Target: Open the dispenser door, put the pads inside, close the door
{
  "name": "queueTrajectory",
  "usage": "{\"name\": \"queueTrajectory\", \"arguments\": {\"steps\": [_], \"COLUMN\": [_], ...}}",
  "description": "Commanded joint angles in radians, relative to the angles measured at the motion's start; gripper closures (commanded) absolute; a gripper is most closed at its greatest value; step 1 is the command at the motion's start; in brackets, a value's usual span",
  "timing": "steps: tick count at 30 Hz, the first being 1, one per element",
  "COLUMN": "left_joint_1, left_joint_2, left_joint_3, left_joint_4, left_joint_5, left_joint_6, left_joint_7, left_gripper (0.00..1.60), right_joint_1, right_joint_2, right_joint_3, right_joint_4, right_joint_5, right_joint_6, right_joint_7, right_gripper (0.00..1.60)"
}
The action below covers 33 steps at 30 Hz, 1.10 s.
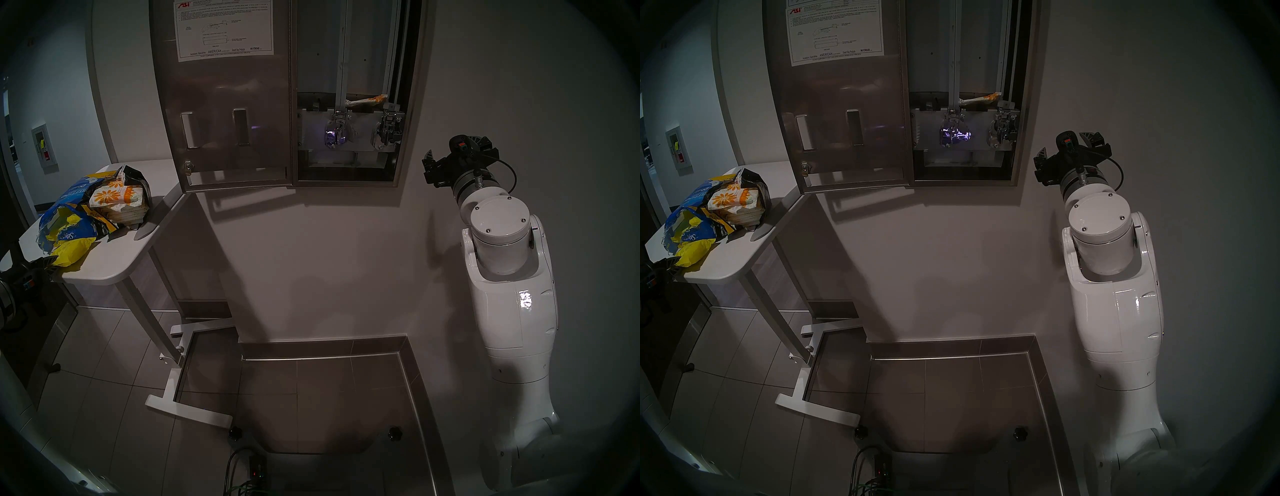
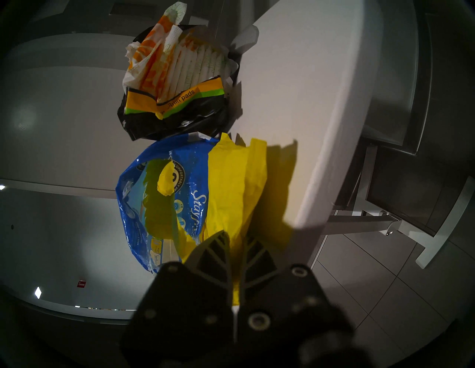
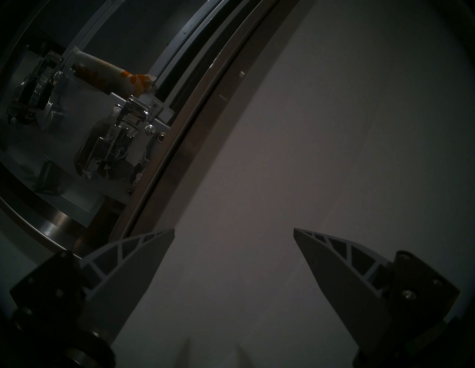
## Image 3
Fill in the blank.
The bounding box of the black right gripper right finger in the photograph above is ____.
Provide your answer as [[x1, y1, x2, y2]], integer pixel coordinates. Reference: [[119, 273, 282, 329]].
[[293, 227, 461, 357]]

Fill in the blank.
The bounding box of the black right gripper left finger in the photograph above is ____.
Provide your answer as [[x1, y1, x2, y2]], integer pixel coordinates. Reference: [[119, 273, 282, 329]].
[[9, 228, 176, 345]]

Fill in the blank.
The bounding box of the orange floral pad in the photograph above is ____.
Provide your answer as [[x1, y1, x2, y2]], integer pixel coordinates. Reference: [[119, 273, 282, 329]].
[[71, 45, 156, 98]]

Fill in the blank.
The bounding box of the stainless steel dispenser cabinet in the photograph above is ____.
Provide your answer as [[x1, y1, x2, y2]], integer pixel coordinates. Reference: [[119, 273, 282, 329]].
[[0, 0, 297, 260]]

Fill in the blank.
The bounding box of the chrome dispensing lever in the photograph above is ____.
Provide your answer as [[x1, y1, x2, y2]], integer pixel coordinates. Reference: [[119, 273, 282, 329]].
[[7, 52, 64, 130], [73, 96, 166, 182]]

